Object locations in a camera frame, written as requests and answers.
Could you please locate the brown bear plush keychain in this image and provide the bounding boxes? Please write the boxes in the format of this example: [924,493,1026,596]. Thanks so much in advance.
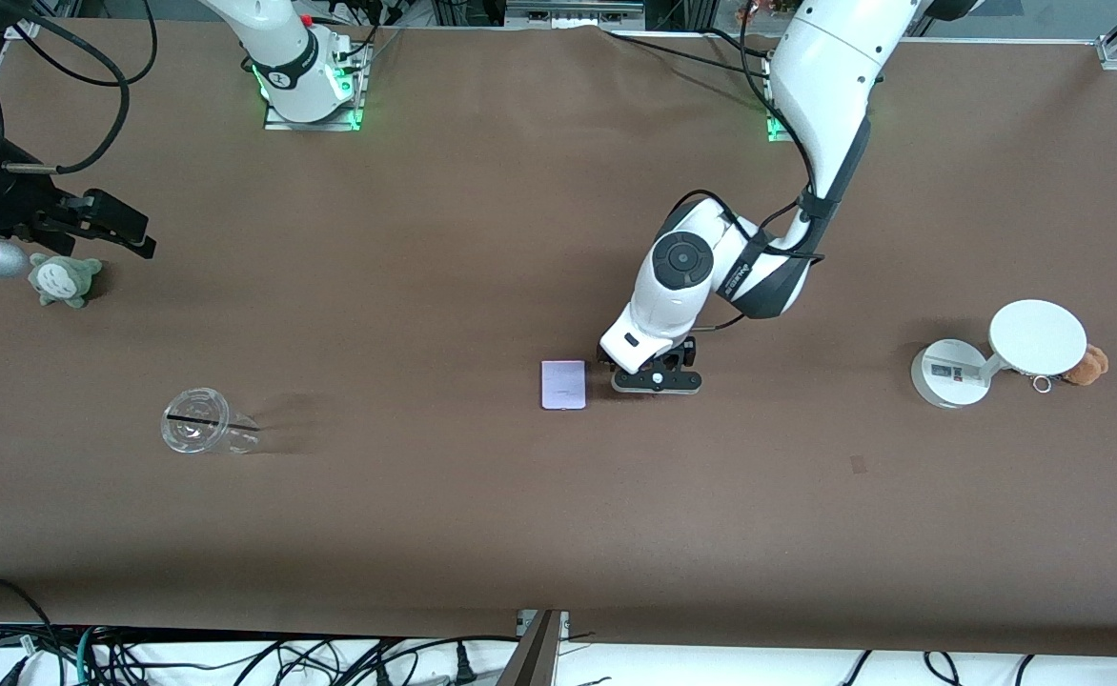
[1064,345,1109,386]

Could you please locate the thick black floor cable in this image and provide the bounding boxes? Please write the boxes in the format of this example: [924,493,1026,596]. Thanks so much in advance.
[0,575,56,686]

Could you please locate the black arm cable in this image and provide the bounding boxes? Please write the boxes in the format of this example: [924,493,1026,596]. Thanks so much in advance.
[663,0,879,334]
[0,0,159,177]

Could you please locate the clear plastic cup with lid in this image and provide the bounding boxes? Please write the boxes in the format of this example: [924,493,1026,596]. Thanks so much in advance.
[160,387,262,456]

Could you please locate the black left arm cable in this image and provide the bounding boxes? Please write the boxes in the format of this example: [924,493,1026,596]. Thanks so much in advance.
[663,0,879,334]

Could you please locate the lavender rectangular card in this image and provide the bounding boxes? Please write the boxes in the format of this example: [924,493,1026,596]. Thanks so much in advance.
[540,359,587,412]

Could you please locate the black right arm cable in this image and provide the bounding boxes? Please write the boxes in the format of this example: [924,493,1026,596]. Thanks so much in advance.
[0,0,159,177]

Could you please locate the aluminium profile post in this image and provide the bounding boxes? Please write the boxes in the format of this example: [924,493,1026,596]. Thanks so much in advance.
[497,610,569,686]

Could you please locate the black table cable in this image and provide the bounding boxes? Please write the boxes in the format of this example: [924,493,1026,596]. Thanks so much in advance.
[599,27,777,79]
[701,27,779,79]

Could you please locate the grey totoro plush toy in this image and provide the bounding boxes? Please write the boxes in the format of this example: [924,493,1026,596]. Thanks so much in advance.
[28,252,104,309]

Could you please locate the black drinking straw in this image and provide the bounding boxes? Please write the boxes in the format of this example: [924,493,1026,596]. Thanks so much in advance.
[166,412,259,434]

